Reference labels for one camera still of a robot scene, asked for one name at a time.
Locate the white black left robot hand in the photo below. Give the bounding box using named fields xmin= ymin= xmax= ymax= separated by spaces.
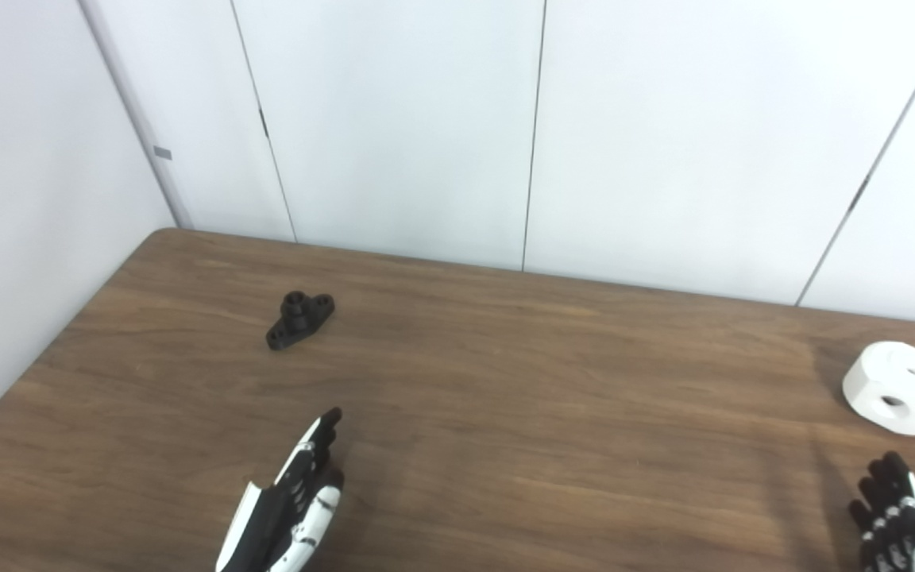
xmin=215 ymin=408 xmax=345 ymax=572

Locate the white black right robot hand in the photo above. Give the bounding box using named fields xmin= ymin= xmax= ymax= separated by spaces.
xmin=848 ymin=451 xmax=915 ymax=572

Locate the round white piece with holes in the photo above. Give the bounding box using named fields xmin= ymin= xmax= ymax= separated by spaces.
xmin=842 ymin=342 xmax=915 ymax=436

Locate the black holder with flange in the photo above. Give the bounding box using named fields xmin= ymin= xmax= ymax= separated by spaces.
xmin=265 ymin=291 xmax=336 ymax=351

